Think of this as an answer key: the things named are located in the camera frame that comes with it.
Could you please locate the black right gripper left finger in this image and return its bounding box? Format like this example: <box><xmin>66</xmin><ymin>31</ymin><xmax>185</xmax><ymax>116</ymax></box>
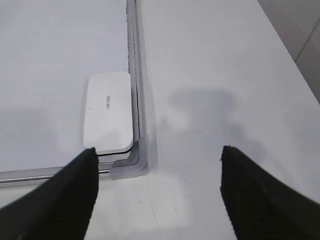
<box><xmin>0</xmin><ymin>148</ymin><xmax>99</xmax><ymax>240</ymax></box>

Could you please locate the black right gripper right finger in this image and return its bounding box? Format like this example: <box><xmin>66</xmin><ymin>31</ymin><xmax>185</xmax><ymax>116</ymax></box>
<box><xmin>220</xmin><ymin>145</ymin><xmax>320</xmax><ymax>240</ymax></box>

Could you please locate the white whiteboard eraser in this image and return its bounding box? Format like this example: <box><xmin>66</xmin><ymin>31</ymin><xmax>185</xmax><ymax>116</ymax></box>
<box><xmin>83</xmin><ymin>71</ymin><xmax>134</xmax><ymax>163</ymax></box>

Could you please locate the silver framed whiteboard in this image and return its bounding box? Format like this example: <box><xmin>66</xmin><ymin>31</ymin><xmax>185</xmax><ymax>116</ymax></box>
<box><xmin>0</xmin><ymin>0</ymin><xmax>148</xmax><ymax>188</ymax></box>

